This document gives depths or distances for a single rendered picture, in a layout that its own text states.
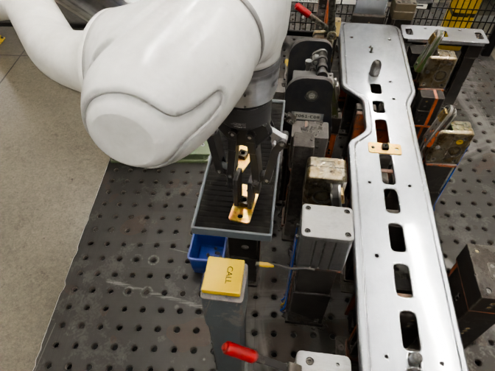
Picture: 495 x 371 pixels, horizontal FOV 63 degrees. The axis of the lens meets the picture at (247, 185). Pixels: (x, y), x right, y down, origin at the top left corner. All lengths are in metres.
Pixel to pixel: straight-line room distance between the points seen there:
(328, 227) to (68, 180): 1.95
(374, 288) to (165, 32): 0.66
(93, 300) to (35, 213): 1.29
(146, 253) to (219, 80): 0.95
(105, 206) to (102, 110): 1.08
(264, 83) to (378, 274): 0.50
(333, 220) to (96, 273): 0.73
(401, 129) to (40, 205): 1.91
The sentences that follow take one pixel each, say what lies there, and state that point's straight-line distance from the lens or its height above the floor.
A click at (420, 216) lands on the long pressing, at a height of 1.00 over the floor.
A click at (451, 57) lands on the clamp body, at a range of 1.44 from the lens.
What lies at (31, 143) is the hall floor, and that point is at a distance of 2.85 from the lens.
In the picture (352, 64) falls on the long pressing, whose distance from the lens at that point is 1.39.
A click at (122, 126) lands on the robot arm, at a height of 1.54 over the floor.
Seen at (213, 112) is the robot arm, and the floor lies 1.52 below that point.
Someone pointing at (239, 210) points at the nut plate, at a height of 1.16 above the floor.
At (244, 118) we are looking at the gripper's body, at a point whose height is 1.39.
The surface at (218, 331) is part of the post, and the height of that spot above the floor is 0.99.
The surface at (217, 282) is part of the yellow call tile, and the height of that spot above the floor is 1.16.
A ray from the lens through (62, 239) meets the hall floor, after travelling 2.26.
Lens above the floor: 1.73
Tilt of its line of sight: 49 degrees down
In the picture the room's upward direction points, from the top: straight up
